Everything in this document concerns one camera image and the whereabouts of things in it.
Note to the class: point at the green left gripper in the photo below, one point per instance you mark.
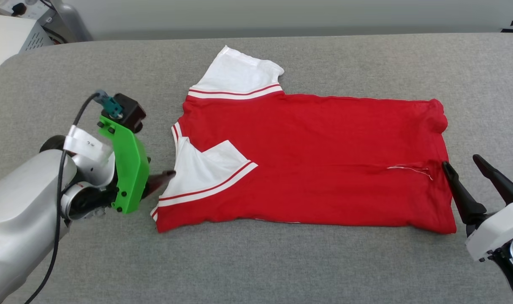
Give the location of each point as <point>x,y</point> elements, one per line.
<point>131,169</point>

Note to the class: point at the red and white t-shirt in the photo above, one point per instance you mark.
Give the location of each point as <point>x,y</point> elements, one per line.
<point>324,160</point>

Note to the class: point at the white equipment box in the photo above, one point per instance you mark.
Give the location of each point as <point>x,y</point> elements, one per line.
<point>3,42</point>

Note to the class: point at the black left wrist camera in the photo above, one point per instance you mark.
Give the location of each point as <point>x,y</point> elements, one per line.
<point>129,112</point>

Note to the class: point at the white power strip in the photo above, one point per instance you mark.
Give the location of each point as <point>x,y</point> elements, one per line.
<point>33,10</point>

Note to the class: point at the white tape label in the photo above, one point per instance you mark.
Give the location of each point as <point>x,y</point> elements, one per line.
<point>87,145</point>

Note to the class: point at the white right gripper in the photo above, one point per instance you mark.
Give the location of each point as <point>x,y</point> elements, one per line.
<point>497,230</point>

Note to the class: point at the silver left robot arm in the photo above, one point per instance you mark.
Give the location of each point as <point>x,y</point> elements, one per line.
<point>20,211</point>

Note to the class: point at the white partition panel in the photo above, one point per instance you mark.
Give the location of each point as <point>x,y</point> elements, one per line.
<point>281,12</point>

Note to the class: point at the grey partition foot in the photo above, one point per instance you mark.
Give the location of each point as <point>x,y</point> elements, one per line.
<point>72,21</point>

